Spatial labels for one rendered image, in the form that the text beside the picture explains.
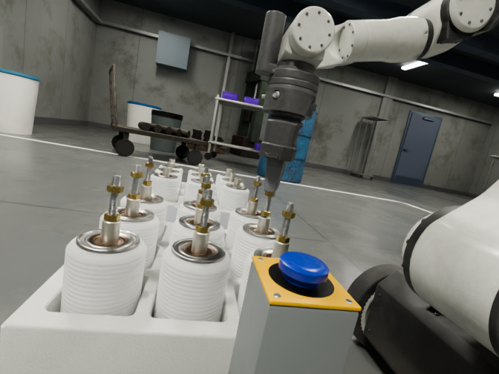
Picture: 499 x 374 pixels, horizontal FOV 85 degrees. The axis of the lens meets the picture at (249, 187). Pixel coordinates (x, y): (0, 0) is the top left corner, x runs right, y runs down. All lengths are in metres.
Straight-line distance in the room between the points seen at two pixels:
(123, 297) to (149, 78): 7.27
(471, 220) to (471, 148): 10.82
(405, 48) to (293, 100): 0.21
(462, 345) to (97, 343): 0.49
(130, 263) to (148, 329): 0.08
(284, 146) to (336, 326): 0.29
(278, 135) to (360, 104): 8.23
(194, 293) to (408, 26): 0.53
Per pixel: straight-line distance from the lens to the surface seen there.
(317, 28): 0.48
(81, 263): 0.39
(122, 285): 0.40
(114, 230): 0.40
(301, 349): 0.23
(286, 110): 0.47
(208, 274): 0.37
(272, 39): 0.51
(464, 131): 10.96
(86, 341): 0.39
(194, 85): 7.46
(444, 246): 0.40
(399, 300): 0.62
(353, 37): 0.54
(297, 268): 0.22
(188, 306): 0.39
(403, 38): 0.57
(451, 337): 0.57
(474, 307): 0.38
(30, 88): 3.92
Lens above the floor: 0.42
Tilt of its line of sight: 10 degrees down
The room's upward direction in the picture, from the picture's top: 11 degrees clockwise
